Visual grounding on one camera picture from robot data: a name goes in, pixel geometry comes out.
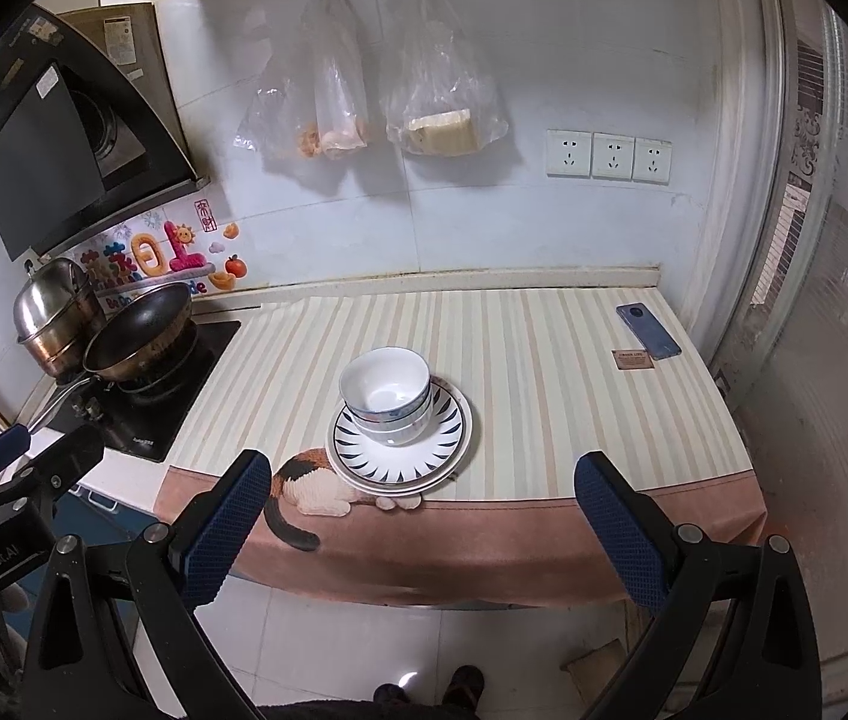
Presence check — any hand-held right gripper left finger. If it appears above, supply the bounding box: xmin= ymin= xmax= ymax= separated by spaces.
xmin=23 ymin=450 xmax=275 ymax=720

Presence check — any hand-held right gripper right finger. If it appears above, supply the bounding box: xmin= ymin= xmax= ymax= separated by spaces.
xmin=574 ymin=451 xmax=824 ymax=720

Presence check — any blue leaf pattern plate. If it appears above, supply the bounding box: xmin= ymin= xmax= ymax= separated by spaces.
xmin=332 ymin=381 xmax=468 ymax=487

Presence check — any white bowl blue patterned outside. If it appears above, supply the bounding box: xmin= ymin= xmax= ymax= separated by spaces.
xmin=351 ymin=382 xmax=437 ymax=447
xmin=338 ymin=346 xmax=433 ymax=428

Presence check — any black cooktop stove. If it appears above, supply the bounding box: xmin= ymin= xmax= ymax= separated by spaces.
xmin=28 ymin=319 xmax=243 ymax=464

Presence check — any cardboard piece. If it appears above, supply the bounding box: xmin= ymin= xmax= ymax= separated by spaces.
xmin=560 ymin=637 xmax=625 ymax=681

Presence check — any steel pot with lid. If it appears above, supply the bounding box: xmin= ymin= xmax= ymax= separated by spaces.
xmin=13 ymin=257 xmax=109 ymax=381

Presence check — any dark frying pan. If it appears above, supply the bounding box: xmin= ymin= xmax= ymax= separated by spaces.
xmin=26 ymin=281 xmax=196 ymax=437

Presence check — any striped cat print tablecloth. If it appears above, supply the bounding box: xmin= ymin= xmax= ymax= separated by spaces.
xmin=152 ymin=286 xmax=768 ymax=610

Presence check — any blue grey smartphone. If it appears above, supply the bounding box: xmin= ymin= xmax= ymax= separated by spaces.
xmin=616 ymin=303 xmax=683 ymax=362

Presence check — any black range hood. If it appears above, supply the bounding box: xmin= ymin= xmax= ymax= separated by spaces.
xmin=0 ymin=4 xmax=211 ymax=263

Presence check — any glass sliding door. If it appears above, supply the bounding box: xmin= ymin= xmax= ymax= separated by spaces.
xmin=709 ymin=0 xmax=848 ymax=661

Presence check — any clear plastic bag orange food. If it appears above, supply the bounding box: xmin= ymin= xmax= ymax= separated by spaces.
xmin=235 ymin=0 xmax=374 ymax=164

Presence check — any clear plastic bag pale block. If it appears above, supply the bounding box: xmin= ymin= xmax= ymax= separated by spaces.
xmin=381 ymin=0 xmax=510 ymax=160

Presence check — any colourful cartoon wall sticker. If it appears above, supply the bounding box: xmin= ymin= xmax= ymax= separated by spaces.
xmin=81 ymin=197 xmax=249 ymax=302

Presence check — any white wall socket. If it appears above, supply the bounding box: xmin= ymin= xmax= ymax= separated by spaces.
xmin=545 ymin=128 xmax=594 ymax=179
xmin=592 ymin=132 xmax=636 ymax=182
xmin=632 ymin=136 xmax=673 ymax=185

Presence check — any steel hood duct cover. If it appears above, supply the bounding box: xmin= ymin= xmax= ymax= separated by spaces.
xmin=56 ymin=3 xmax=164 ymax=85

